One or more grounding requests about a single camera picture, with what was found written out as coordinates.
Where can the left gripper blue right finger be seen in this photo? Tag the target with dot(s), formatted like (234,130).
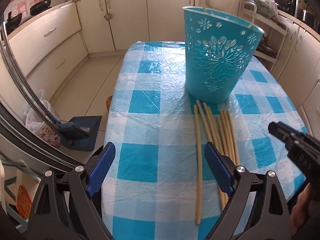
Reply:
(221,167)

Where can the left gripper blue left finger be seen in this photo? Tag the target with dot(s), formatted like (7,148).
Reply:
(98,166)

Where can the wooden chopstick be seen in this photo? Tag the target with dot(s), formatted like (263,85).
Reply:
(224,140)
(215,132)
(223,196)
(228,135)
(204,121)

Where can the person hand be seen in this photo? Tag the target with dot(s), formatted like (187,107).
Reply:
(299,212)

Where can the blue dustpan with brush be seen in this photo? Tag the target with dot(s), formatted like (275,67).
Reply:
(80,133)

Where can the floral plastic bag bin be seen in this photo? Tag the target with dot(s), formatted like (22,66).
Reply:
(36,125)

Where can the teal perforated plastic basket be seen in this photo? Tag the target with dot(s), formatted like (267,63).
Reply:
(218,49)

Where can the white plastic shelf rack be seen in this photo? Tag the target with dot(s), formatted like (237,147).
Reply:
(275,33)

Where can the white plastic bag on rack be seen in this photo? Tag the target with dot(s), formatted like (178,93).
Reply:
(266,8)

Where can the black pot on stove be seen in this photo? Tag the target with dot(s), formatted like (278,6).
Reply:
(12,22)

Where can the black wok pan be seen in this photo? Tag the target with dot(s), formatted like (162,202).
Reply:
(40,7)

